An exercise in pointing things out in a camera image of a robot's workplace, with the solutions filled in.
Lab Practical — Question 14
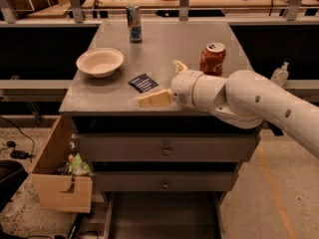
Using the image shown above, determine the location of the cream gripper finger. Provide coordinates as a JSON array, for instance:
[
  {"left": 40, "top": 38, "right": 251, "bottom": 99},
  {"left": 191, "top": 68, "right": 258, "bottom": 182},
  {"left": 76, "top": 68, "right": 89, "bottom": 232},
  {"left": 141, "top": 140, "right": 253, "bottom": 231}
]
[
  {"left": 172, "top": 60, "right": 187, "bottom": 74},
  {"left": 137, "top": 90, "right": 173, "bottom": 108}
]

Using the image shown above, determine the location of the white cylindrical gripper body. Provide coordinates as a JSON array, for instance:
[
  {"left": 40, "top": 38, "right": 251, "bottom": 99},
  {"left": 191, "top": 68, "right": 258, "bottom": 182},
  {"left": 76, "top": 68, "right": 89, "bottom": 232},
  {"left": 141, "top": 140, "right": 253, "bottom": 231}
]
[{"left": 170, "top": 70, "right": 203, "bottom": 109}]

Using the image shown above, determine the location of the dark blue rxbar wrapper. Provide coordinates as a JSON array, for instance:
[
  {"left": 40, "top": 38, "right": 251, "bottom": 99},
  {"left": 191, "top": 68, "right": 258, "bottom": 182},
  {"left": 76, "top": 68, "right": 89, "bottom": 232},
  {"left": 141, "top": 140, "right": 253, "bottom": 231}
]
[{"left": 129, "top": 74, "right": 159, "bottom": 93}]

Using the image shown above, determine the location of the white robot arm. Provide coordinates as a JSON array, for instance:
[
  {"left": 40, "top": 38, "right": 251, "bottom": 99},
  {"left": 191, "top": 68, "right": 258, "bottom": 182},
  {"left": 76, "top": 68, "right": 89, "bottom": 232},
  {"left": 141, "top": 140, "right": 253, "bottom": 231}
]
[{"left": 136, "top": 61, "right": 319, "bottom": 158}]

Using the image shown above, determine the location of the grey drawer cabinet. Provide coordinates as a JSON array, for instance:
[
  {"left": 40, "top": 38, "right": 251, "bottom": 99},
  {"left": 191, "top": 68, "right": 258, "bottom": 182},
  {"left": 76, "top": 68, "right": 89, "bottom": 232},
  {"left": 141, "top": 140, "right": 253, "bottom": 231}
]
[{"left": 59, "top": 19, "right": 274, "bottom": 239}]

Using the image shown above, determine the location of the grey top drawer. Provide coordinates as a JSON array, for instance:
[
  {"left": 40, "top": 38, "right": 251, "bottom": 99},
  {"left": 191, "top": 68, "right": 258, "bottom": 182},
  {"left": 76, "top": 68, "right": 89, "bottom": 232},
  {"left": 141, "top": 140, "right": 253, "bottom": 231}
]
[{"left": 74, "top": 134, "right": 260, "bottom": 162}]

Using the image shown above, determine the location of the grey middle drawer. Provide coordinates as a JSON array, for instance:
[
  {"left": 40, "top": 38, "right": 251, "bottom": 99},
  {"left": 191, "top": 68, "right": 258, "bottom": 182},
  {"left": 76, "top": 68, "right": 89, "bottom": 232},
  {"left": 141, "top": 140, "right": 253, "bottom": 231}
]
[{"left": 95, "top": 171, "right": 238, "bottom": 192}]

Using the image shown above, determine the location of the grey open bottom drawer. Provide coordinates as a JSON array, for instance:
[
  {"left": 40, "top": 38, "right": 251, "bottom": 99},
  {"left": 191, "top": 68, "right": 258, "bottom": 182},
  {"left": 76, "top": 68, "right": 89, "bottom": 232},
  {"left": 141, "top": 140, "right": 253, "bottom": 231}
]
[{"left": 103, "top": 192, "right": 224, "bottom": 239}]

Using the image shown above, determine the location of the orange soda can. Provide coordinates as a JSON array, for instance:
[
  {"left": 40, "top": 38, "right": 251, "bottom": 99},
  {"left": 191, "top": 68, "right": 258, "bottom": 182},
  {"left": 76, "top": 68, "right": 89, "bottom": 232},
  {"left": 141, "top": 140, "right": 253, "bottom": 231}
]
[{"left": 200, "top": 42, "right": 226, "bottom": 77}]

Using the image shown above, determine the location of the blue silver energy drink can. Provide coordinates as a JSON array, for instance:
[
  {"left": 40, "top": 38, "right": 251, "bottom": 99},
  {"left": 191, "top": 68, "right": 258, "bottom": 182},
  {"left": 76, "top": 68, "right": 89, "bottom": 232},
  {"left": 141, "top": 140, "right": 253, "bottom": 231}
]
[{"left": 126, "top": 5, "right": 143, "bottom": 43}]

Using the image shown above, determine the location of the white paper bowl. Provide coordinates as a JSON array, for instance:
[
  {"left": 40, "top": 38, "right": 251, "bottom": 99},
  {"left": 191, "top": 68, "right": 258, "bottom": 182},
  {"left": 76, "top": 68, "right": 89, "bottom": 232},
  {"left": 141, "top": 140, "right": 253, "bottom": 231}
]
[{"left": 76, "top": 48, "right": 124, "bottom": 78}]

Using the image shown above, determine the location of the clear hand sanitizer bottle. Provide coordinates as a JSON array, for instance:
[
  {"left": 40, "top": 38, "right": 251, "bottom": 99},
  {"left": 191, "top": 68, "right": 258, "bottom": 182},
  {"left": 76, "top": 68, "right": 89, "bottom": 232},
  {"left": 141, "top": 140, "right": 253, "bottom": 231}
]
[{"left": 271, "top": 62, "right": 289, "bottom": 87}]

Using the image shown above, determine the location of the green crumpled snack bag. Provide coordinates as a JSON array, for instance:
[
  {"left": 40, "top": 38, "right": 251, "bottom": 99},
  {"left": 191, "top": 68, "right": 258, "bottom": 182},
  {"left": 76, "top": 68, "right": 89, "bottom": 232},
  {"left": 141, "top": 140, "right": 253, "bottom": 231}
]
[{"left": 68, "top": 153, "right": 91, "bottom": 176}]

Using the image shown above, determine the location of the wooden open side box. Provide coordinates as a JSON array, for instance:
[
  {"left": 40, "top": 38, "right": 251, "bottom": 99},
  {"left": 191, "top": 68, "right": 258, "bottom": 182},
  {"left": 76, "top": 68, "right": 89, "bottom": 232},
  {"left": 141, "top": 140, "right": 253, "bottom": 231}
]
[{"left": 31, "top": 116, "right": 93, "bottom": 213}]

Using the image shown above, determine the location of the black bin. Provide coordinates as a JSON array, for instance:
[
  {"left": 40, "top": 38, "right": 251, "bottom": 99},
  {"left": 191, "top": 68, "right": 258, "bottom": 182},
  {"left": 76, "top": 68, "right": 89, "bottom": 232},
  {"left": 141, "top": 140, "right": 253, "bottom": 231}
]
[{"left": 0, "top": 160, "right": 28, "bottom": 212}]

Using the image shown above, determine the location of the metal rail frame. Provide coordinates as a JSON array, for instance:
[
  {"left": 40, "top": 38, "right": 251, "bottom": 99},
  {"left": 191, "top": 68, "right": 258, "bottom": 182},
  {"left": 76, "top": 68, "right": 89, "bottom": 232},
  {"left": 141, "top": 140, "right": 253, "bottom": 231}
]
[{"left": 0, "top": 0, "right": 319, "bottom": 24}]

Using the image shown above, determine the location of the black power adapter cable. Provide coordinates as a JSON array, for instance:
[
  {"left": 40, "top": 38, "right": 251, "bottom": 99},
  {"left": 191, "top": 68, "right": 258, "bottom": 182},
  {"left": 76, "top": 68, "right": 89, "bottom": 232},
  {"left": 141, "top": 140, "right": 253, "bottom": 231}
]
[{"left": 0, "top": 116, "right": 36, "bottom": 163}]

